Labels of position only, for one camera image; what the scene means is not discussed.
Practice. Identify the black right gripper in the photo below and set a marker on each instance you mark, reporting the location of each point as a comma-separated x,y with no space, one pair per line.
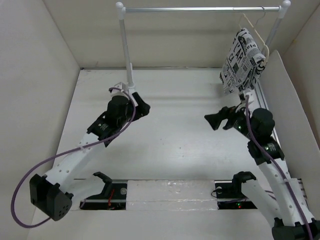
215,119

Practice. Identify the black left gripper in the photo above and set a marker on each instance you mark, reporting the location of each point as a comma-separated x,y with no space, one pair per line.
142,109

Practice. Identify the newspaper print trousers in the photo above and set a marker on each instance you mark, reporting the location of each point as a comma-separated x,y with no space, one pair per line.
244,64

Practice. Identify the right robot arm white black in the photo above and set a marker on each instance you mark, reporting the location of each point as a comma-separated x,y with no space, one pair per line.
284,207

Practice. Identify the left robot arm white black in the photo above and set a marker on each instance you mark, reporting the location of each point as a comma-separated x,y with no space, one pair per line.
53,192

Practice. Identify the white clothes rack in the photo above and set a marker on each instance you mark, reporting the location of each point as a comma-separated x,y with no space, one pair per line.
190,33

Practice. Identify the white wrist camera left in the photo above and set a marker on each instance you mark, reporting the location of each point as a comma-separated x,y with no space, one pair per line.
122,89

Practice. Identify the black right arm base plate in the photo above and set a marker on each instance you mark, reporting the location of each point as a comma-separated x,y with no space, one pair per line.
228,199

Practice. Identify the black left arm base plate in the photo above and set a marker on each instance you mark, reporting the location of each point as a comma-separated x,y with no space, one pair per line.
111,198

